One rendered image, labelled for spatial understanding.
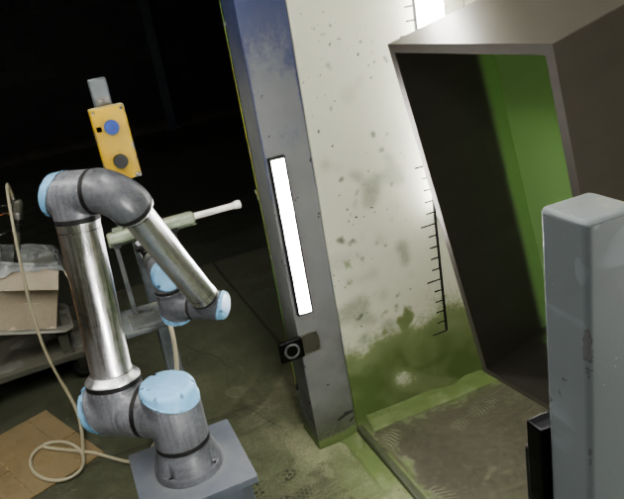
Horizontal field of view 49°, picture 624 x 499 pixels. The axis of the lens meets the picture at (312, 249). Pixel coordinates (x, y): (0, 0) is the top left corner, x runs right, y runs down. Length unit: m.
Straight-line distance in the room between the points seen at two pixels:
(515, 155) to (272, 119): 0.83
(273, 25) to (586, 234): 1.99
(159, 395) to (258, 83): 1.13
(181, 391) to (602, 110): 1.22
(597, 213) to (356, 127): 2.08
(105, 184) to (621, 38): 1.22
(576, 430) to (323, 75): 2.02
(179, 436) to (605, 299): 1.46
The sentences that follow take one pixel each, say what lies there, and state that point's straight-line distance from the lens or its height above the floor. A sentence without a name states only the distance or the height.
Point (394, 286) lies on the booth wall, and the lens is 2.81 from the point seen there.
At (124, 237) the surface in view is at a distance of 2.42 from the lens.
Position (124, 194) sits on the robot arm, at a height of 1.42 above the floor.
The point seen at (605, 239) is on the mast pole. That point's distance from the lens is 0.53.
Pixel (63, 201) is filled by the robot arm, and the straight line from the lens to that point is 1.79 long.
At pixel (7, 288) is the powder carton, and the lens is 3.78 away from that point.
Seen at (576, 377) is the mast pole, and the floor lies 1.51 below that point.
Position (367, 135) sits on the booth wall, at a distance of 2.59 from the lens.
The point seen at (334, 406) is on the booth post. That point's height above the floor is 0.18.
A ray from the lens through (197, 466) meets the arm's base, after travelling 1.92.
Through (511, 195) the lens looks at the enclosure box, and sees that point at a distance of 2.36.
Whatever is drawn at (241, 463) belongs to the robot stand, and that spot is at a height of 0.64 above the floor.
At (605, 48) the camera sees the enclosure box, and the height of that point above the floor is 1.60.
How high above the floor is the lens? 1.82
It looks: 21 degrees down
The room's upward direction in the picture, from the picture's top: 10 degrees counter-clockwise
